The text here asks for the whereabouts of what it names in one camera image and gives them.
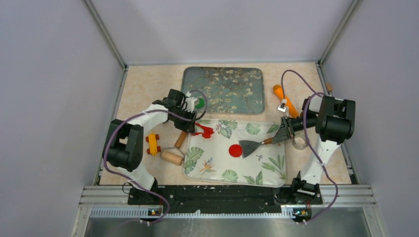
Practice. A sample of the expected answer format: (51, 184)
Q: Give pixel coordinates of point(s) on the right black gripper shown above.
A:
(281, 134)

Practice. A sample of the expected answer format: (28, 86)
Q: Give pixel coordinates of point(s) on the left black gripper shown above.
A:
(188, 125)

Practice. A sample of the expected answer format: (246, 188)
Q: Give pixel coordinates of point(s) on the small round metal cup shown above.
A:
(299, 143)

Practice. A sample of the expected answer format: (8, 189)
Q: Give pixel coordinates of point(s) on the wooden rolling pin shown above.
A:
(174, 154)

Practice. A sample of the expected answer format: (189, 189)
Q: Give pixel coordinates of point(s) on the metal scraper wooden handle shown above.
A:
(248, 146)

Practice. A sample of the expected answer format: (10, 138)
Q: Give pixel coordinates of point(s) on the white leaf pattern tray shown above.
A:
(214, 154)

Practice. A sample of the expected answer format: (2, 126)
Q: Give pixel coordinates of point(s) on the red dough piece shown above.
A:
(235, 150)

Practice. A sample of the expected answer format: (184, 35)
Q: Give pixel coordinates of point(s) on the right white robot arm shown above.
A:
(334, 122)

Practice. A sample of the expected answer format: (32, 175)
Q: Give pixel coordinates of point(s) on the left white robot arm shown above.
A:
(123, 150)

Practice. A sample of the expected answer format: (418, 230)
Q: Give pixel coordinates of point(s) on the green dough disc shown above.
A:
(200, 103)

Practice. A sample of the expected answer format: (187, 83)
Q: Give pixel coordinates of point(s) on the orange toy carrot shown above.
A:
(277, 90)

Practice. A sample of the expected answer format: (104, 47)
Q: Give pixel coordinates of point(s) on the yellow red toy car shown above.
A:
(152, 140)

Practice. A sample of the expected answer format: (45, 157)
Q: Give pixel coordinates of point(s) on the teal blossom pattern tray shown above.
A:
(227, 89)

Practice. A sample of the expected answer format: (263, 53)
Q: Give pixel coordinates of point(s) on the small wooden block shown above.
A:
(329, 87)

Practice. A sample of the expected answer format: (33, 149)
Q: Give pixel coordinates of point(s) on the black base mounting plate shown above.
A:
(219, 199)

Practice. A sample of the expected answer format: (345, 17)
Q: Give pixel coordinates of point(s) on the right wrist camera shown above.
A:
(282, 107)

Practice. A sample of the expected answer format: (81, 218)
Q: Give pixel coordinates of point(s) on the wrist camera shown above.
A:
(282, 107)
(190, 102)

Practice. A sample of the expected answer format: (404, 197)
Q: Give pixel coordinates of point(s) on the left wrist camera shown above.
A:
(190, 102)

